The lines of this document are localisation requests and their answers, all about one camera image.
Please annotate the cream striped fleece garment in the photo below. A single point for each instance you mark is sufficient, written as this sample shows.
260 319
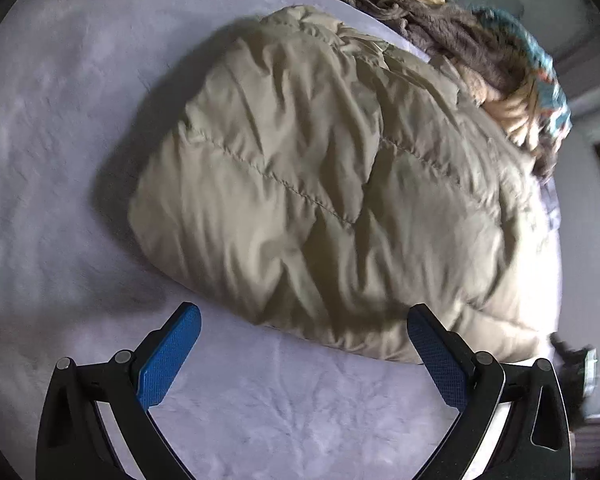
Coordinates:
515 115

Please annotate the blue cartoon print garment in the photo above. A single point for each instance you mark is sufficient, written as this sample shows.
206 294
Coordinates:
535 70

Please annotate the beige puffer jacket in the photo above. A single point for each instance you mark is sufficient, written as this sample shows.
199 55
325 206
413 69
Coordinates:
330 185

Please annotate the lavender floral bedspread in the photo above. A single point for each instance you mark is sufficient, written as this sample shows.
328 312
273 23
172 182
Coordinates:
80 160

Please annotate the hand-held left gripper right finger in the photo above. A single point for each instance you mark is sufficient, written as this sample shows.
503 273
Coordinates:
440 355

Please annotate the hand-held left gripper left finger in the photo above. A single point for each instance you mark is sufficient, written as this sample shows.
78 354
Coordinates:
167 355

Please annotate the pile of unfolded clothes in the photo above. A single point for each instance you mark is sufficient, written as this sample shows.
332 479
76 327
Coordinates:
460 40

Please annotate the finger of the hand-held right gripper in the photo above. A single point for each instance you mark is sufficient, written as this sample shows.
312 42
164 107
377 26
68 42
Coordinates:
560 345

